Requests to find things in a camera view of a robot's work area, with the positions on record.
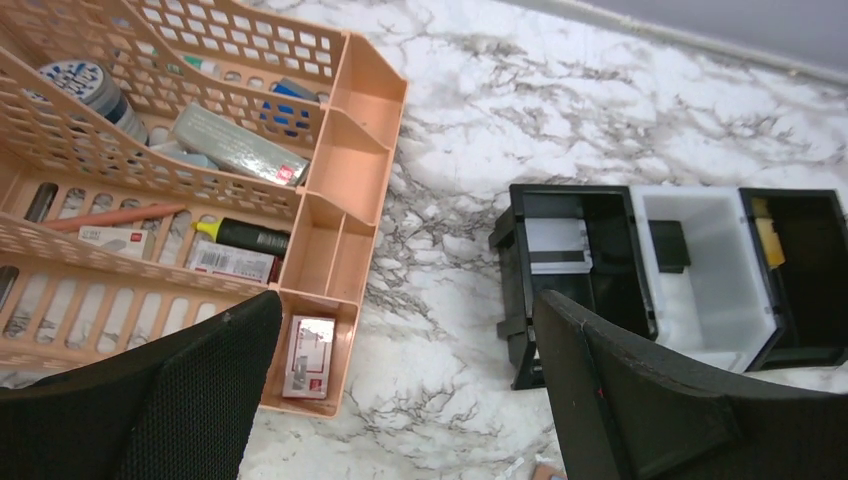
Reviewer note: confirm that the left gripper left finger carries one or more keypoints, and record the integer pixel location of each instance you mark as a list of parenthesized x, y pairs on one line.
[(180, 407)]

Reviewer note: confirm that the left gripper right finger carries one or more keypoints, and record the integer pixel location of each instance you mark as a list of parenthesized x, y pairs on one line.
[(625, 407)]

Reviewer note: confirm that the brown leather card holder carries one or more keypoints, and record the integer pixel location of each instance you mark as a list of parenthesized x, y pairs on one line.
[(547, 472)]

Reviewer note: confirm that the black card in tray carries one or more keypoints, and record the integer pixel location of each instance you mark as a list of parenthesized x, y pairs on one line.
[(670, 246)]

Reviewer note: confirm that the silver card in tray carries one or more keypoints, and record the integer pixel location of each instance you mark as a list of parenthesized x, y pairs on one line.
[(558, 246)]

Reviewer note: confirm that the gold card in tray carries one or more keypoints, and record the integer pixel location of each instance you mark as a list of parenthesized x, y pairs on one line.
[(769, 237)]

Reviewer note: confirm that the black left sorting tray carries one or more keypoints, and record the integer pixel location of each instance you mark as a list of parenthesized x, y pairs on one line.
[(616, 288)]

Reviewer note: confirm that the black sorting tray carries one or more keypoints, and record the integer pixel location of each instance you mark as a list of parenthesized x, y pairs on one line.
[(808, 293), (616, 288)]

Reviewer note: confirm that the white middle sorting tray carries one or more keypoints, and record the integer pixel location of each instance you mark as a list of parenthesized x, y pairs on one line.
[(713, 307)]

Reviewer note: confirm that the white paper in rack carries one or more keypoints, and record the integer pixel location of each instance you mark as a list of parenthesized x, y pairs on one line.
[(232, 262)]

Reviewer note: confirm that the small white box in rack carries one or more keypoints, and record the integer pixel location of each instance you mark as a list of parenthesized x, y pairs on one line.
[(135, 243)]

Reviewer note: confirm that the yellow marker in rack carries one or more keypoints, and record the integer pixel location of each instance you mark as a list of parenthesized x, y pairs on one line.
[(247, 236)]

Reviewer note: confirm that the orange pen in rack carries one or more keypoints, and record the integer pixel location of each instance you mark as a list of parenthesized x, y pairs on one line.
[(113, 217)]

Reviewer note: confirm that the black right sorting tray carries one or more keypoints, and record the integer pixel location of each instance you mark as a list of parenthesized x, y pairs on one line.
[(808, 293)]

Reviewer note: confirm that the orange plastic file rack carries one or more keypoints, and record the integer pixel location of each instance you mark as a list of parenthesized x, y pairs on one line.
[(66, 303)]

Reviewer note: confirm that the grey item in rack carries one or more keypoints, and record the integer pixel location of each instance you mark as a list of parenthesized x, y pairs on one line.
[(236, 149)]

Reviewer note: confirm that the blue item in rack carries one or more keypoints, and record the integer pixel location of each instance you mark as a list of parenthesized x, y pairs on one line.
[(283, 113)]

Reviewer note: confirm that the blue white tape roll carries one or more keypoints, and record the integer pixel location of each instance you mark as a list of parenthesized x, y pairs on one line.
[(89, 83)]

